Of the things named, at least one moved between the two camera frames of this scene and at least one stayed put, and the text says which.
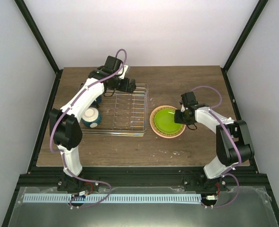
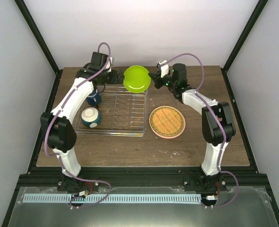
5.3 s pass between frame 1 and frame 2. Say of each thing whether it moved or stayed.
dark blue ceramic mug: stayed
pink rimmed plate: stayed
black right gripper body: moved
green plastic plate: moved
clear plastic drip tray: stayed
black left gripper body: moved
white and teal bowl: stayed
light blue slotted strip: stayed
